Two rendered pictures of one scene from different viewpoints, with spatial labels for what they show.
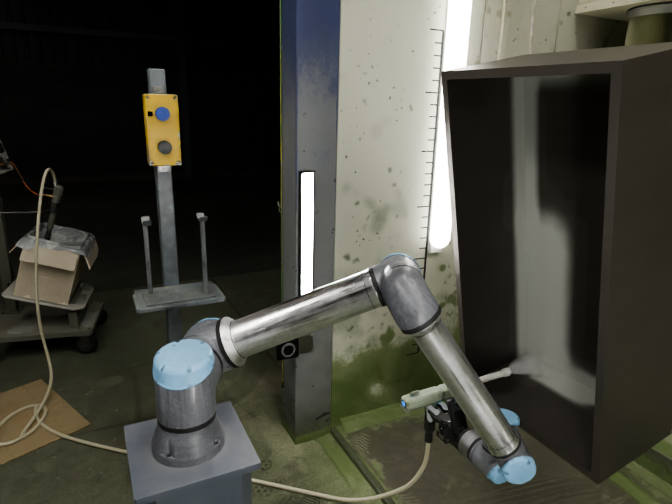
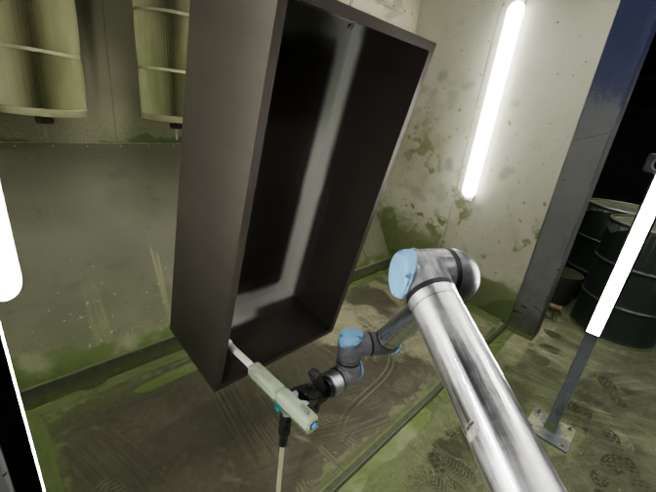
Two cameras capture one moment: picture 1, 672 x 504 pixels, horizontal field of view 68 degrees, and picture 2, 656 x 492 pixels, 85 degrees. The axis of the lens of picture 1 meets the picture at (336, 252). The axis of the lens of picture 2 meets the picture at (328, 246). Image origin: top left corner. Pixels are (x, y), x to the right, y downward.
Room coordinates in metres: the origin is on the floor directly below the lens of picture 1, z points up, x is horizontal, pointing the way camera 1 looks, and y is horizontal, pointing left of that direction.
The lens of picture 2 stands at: (1.80, 0.48, 1.43)
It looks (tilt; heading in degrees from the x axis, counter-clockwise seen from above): 22 degrees down; 249
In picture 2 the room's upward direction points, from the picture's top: 7 degrees clockwise
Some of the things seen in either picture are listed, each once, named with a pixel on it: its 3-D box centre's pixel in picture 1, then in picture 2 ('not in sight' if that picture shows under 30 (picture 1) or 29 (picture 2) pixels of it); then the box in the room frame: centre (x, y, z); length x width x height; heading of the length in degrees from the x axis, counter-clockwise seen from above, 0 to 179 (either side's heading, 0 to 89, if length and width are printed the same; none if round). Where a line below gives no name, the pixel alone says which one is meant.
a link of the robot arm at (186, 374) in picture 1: (186, 380); not in sight; (1.16, 0.38, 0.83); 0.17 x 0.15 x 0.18; 178
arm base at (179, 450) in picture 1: (188, 427); not in sight; (1.15, 0.38, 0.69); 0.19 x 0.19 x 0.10
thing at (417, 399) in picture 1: (457, 405); (263, 395); (1.62, -0.46, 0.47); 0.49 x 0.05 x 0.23; 118
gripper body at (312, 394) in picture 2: (455, 430); (313, 395); (1.45, -0.42, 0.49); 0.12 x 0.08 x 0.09; 28
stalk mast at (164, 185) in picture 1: (170, 276); not in sight; (1.98, 0.69, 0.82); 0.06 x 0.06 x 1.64; 27
